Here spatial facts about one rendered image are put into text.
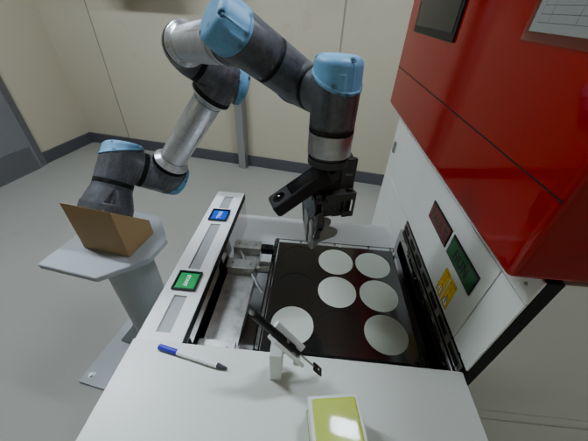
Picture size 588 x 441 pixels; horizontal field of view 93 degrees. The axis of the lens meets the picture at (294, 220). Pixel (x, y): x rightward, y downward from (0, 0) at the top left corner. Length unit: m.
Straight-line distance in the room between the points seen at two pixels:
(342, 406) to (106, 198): 0.83
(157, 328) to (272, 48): 0.56
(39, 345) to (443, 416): 1.93
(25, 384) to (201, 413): 1.52
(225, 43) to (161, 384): 0.55
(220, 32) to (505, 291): 0.56
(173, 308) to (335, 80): 0.55
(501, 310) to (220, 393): 0.47
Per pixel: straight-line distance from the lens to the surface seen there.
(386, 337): 0.72
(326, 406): 0.49
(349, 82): 0.45
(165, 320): 0.68
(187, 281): 0.72
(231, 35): 0.46
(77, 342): 2.02
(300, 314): 0.71
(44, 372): 2.00
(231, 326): 0.73
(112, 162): 1.03
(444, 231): 0.71
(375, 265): 0.86
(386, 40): 2.76
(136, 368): 0.63
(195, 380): 0.59
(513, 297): 0.53
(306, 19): 2.81
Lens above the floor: 1.49
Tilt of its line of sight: 38 degrees down
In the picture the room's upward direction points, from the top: 3 degrees clockwise
